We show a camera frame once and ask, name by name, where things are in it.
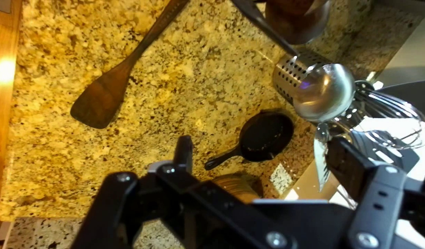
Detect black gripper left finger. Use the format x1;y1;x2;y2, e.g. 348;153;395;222
72;136;354;249

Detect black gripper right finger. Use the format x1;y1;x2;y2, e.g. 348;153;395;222
326;139;425;249

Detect dark wooden spatula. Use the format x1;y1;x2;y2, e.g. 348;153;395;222
71;0;190;129

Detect rear steel utensil holder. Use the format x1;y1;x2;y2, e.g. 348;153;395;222
272;49;329;103

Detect black slotted turner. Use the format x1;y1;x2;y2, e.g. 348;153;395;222
314;128;420;187

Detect small black cast-iron skillet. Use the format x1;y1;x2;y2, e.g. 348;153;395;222
205;111;295;171

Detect steel ladle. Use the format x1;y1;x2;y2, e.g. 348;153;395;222
232;0;355;124

